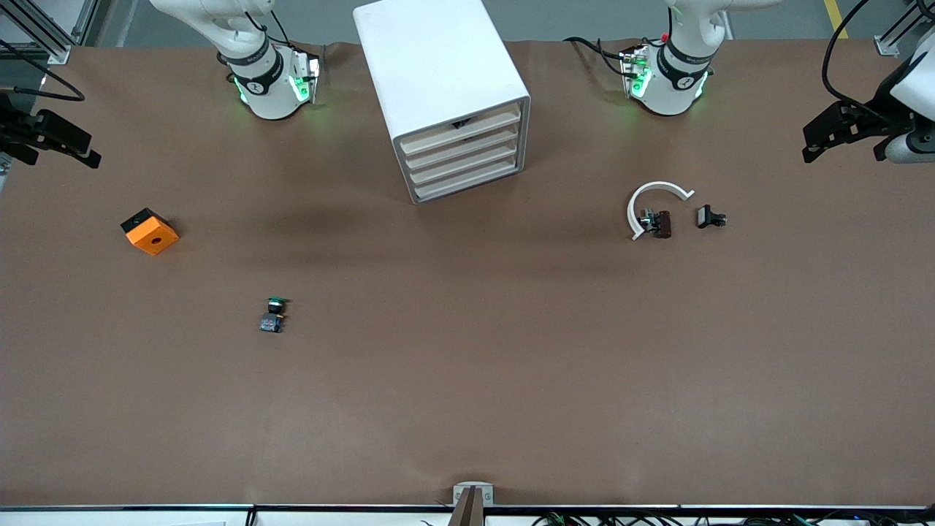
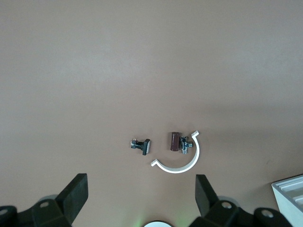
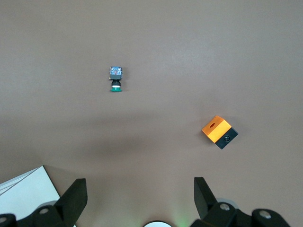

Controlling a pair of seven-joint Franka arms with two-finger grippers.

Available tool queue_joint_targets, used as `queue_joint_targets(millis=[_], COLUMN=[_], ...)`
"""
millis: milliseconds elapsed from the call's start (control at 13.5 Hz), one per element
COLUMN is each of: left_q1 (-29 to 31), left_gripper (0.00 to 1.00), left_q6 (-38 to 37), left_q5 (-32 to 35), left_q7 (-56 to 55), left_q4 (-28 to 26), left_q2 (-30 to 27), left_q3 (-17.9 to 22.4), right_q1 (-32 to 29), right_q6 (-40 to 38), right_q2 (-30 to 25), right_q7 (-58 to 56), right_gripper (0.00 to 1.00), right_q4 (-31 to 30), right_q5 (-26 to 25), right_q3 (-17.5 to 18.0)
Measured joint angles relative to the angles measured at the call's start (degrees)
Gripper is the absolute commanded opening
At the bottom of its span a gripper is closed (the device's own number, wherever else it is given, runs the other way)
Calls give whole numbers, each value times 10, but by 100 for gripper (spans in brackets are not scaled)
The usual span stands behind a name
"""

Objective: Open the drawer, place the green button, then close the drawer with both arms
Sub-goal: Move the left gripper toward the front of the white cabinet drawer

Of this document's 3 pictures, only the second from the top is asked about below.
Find chrome valve fitting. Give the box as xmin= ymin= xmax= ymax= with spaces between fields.
xmin=179 ymin=136 xmax=194 ymax=155

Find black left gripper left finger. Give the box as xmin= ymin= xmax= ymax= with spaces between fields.
xmin=32 ymin=174 xmax=89 ymax=227

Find white half-ring clamp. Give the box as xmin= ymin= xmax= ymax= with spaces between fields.
xmin=151 ymin=130 xmax=201 ymax=174

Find brown table mat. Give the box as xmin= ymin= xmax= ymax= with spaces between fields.
xmin=0 ymin=0 xmax=303 ymax=227

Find dark brown cylinder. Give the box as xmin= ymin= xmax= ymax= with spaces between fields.
xmin=169 ymin=131 xmax=181 ymax=152

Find white drawer cabinet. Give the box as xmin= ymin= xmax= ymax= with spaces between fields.
xmin=271 ymin=174 xmax=303 ymax=219

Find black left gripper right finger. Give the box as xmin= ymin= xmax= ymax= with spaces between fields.
xmin=190 ymin=175 xmax=240 ymax=227

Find small black clip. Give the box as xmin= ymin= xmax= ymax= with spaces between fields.
xmin=130 ymin=139 xmax=152 ymax=156

